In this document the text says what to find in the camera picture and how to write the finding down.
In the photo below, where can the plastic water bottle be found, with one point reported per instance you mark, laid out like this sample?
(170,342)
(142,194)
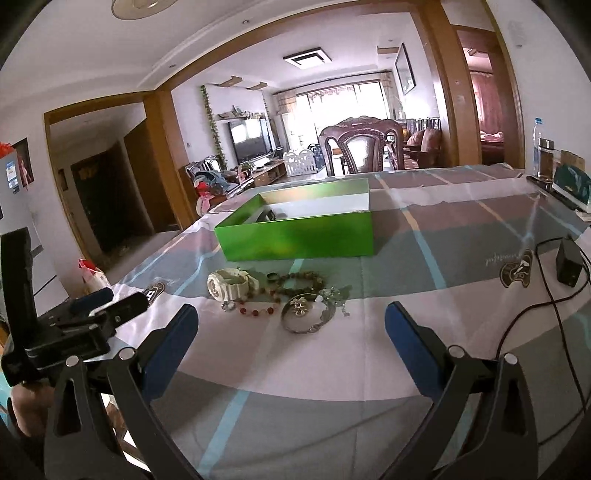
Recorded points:
(537,135)

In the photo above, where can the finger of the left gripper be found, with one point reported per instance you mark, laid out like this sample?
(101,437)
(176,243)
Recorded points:
(90,302)
(122,311)

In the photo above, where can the framed wall picture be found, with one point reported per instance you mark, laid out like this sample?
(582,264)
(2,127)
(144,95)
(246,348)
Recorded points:
(404,69)

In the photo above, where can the carved wooden dining chair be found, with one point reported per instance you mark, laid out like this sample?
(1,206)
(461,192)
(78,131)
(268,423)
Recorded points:
(363,144)

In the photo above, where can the wooden armchair with clothes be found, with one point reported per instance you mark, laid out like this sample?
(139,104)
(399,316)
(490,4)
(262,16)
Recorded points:
(211,184)

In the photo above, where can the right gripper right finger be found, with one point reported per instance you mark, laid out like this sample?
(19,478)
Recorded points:
(481,424)

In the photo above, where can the gold flower brooch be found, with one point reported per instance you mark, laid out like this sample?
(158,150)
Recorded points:
(299,306)

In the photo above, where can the white chunky wristwatch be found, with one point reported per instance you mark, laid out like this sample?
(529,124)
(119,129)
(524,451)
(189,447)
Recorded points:
(231,284)

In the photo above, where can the red and white bag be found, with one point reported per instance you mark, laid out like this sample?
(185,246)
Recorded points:
(93,278)

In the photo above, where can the glass tea tumbler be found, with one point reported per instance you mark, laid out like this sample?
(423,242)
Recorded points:
(546,150)

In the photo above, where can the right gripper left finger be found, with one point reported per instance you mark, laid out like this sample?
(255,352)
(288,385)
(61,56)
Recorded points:
(79,441)

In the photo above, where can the black power adapter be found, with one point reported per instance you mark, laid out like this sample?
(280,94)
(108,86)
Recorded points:
(569,262)

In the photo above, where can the ceiling light fixture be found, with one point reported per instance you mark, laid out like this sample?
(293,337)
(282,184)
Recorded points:
(308,59)

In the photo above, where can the black tray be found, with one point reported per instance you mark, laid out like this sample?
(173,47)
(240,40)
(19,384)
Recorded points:
(553,190)

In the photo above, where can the flat screen television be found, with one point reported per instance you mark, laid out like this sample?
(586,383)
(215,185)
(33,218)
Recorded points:
(250,138)

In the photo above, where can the person's left hand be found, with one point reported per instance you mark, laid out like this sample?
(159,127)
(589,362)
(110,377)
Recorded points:
(31,403)

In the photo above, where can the white baby fence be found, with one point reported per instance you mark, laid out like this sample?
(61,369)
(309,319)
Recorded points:
(298,164)

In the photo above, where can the dark green tissue box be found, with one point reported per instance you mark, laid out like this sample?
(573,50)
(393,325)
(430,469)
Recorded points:
(574,184)

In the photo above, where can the green ivy garland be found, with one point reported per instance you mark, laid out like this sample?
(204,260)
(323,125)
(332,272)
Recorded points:
(216,140)

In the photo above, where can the wooden tv cabinet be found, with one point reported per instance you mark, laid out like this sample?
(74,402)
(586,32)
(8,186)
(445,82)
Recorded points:
(269,173)

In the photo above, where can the black wristwatch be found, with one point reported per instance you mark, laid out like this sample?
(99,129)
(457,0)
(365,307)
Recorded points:
(268,214)

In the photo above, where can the green cardboard box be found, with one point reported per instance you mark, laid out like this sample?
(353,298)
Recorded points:
(325,220)

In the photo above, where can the wooden sofa with cushions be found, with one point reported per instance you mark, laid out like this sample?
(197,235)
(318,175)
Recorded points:
(423,149)

